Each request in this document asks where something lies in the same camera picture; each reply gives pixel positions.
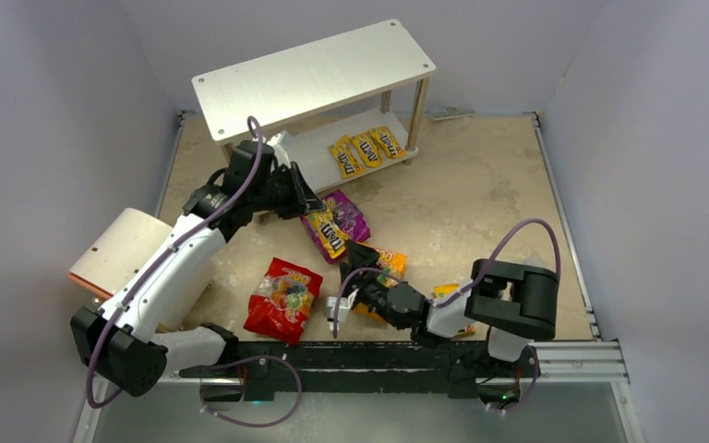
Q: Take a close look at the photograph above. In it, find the yellow M&M candy bag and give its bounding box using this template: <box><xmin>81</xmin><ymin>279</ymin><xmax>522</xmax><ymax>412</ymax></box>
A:
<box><xmin>350</xmin><ymin>132</ymin><xmax>383</xmax><ymax>168</ymax></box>

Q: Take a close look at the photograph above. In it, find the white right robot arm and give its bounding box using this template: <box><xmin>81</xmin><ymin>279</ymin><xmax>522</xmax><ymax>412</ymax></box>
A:
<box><xmin>339</xmin><ymin>240</ymin><xmax>560</xmax><ymax>362</ymax></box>

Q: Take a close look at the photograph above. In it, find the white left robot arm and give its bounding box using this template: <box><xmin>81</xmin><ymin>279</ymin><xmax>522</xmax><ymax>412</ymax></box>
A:
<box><xmin>70</xmin><ymin>138</ymin><xmax>323</xmax><ymax>407</ymax></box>

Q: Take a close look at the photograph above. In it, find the purple gummy candy bag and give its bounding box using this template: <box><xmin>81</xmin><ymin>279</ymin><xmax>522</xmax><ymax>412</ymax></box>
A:
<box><xmin>301</xmin><ymin>190</ymin><xmax>371</xmax><ymax>242</ymax></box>

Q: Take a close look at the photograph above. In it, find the orange gummy candy bag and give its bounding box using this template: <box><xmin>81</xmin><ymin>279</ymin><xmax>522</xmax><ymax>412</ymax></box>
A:
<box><xmin>352</xmin><ymin>242</ymin><xmax>407</xmax><ymax>323</ymax></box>

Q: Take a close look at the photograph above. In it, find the red gummy candy bag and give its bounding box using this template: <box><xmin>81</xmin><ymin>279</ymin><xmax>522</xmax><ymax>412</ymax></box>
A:
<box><xmin>244</xmin><ymin>257</ymin><xmax>323</xmax><ymax>345</ymax></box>

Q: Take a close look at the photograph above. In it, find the white two-tier shelf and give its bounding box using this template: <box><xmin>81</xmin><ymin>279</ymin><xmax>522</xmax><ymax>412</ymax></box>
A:
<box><xmin>192</xmin><ymin>19</ymin><xmax>437</xmax><ymax>192</ymax></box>

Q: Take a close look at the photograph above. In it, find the white cylindrical lamp shade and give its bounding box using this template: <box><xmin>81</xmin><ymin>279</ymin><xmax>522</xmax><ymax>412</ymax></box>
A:
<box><xmin>67</xmin><ymin>208</ymin><xmax>214</xmax><ymax>332</ymax></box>

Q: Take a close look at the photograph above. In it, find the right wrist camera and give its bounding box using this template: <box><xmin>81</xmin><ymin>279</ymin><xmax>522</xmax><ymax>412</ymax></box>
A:
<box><xmin>324</xmin><ymin>295</ymin><xmax>355</xmax><ymax>325</ymax></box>

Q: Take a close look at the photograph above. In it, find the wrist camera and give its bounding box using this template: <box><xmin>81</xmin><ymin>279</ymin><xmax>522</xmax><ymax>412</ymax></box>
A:
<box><xmin>324</xmin><ymin>295</ymin><xmax>355</xmax><ymax>325</ymax></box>
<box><xmin>267</xmin><ymin>130</ymin><xmax>293</xmax><ymax>166</ymax></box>

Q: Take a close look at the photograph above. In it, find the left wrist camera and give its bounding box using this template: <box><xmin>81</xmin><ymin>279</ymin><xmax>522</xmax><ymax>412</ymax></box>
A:
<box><xmin>267</xmin><ymin>130</ymin><xmax>293</xmax><ymax>166</ymax></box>

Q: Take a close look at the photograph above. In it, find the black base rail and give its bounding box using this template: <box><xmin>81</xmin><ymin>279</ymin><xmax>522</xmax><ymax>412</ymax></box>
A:
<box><xmin>179</xmin><ymin>341</ymin><xmax>541</xmax><ymax>402</ymax></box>

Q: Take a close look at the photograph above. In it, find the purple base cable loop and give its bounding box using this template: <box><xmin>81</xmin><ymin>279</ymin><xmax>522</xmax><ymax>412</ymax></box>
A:
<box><xmin>199</xmin><ymin>355</ymin><xmax>303</xmax><ymax>429</ymax></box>

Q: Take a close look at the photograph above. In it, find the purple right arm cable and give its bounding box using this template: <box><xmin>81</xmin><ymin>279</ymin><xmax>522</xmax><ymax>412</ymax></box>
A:
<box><xmin>331</xmin><ymin>218</ymin><xmax>562</xmax><ymax>417</ymax></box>

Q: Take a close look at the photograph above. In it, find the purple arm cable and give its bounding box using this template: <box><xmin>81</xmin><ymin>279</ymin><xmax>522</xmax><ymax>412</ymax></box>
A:
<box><xmin>85</xmin><ymin>115</ymin><xmax>265</xmax><ymax>410</ymax></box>
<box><xmin>331</xmin><ymin>218</ymin><xmax>562</xmax><ymax>417</ymax></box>

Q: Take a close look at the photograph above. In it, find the grey bracket at wall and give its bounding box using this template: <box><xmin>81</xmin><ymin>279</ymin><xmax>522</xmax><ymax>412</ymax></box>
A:
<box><xmin>431</xmin><ymin>107</ymin><xmax>475</xmax><ymax>121</ymax></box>

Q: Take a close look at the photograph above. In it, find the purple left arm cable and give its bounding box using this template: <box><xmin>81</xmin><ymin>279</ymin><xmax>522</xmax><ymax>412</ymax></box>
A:
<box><xmin>85</xmin><ymin>115</ymin><xmax>265</xmax><ymax>410</ymax></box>

